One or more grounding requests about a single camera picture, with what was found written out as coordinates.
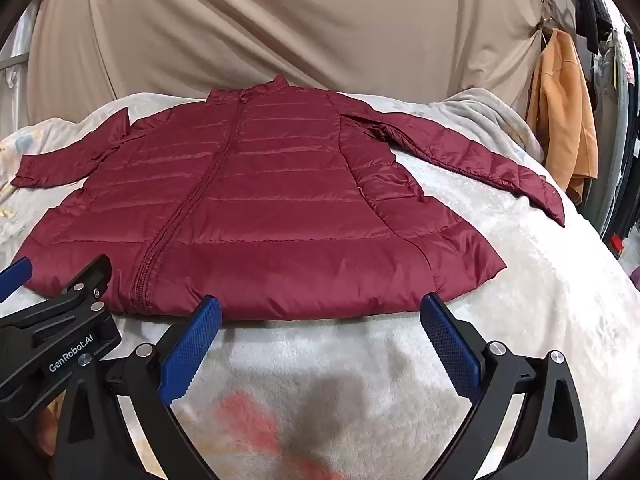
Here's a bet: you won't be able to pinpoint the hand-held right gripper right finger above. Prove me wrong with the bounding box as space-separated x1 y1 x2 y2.
420 292 590 480

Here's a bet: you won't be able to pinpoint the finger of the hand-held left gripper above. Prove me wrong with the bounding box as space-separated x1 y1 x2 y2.
0 257 32 304
0 254 112 347

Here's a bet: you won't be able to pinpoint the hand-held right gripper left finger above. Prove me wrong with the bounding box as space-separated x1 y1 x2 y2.
50 296 223 480

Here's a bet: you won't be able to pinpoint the dark red puffer jacket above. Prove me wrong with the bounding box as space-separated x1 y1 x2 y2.
11 76 566 322

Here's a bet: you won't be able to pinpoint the dark hanging clothes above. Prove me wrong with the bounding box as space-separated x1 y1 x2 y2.
570 0 640 261

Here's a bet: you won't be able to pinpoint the white fleece blanket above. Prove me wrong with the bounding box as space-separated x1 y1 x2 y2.
0 87 640 480

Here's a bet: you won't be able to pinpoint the orange hanging garment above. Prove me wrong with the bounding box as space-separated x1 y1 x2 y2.
525 27 599 206

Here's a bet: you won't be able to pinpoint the beige hanging sheet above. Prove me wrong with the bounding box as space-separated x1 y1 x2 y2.
25 0 557 122

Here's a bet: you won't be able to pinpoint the white metal frame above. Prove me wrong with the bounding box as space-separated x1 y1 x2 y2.
0 35 40 127

